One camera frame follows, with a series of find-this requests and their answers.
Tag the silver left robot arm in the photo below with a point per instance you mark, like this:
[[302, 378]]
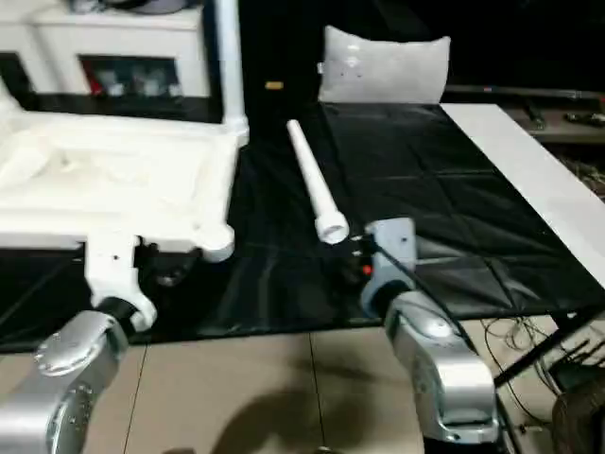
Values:
[[61, 378]]

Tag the white cabinet with glass doors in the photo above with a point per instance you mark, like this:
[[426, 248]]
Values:
[[132, 33]]

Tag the white plastic table top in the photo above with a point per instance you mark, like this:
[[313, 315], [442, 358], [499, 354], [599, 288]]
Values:
[[118, 179]]

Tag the black box with yellow label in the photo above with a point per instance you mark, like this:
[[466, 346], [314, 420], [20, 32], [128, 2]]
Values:
[[279, 47]]

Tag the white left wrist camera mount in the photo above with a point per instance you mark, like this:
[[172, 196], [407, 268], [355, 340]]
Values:
[[111, 265]]

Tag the black work mat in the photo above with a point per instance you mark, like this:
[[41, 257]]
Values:
[[449, 213]]

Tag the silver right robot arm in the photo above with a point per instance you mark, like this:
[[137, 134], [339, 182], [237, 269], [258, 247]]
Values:
[[439, 359]]

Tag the black tripod leg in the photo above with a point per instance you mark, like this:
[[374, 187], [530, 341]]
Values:
[[543, 347]]

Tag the grey cushion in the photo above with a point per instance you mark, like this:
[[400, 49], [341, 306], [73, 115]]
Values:
[[387, 66]]

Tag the white plastic table leg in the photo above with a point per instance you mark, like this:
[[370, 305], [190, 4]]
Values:
[[7, 97], [314, 184], [231, 71]]

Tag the white flat board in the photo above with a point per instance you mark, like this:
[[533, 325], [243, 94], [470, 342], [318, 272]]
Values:
[[534, 165]]

